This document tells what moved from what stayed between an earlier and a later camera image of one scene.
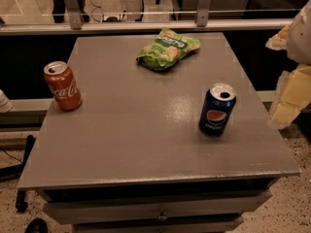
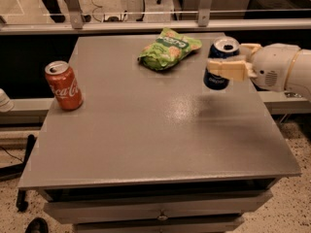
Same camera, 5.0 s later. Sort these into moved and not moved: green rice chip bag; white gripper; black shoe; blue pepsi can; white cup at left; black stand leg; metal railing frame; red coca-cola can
Moved: white gripper; blue pepsi can
Not moved: red coca-cola can; green rice chip bag; white cup at left; black shoe; black stand leg; metal railing frame
